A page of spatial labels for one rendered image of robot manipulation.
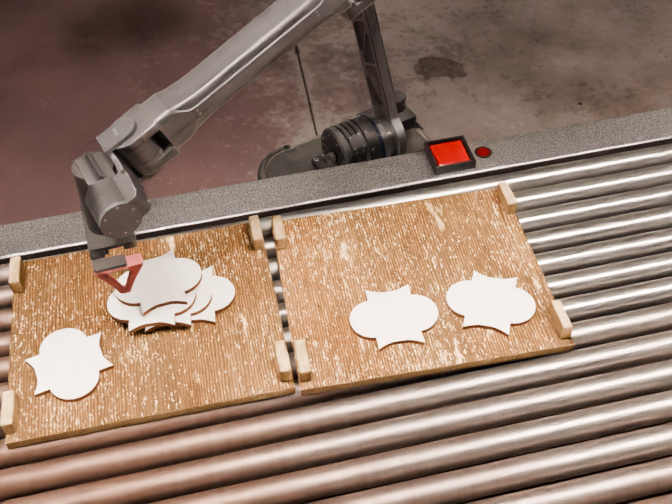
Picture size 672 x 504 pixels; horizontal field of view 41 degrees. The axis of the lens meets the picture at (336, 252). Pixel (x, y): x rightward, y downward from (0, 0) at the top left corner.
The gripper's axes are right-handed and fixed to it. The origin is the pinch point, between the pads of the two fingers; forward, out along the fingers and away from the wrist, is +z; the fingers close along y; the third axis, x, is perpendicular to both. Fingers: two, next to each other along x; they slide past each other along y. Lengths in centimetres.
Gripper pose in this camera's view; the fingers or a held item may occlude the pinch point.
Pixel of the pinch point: (119, 265)
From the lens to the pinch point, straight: 137.6
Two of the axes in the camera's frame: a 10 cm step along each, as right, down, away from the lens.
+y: -3.2, -6.7, 6.7
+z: 0.1, 7.0, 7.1
